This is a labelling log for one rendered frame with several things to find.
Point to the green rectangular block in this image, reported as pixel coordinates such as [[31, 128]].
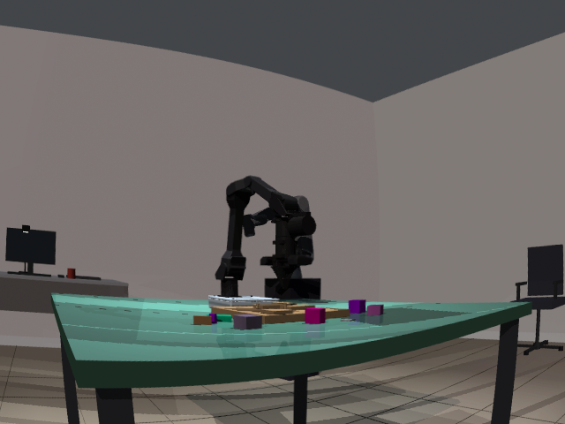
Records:
[[223, 318]]

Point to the brown rectangular block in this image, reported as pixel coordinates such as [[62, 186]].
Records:
[[202, 319]]

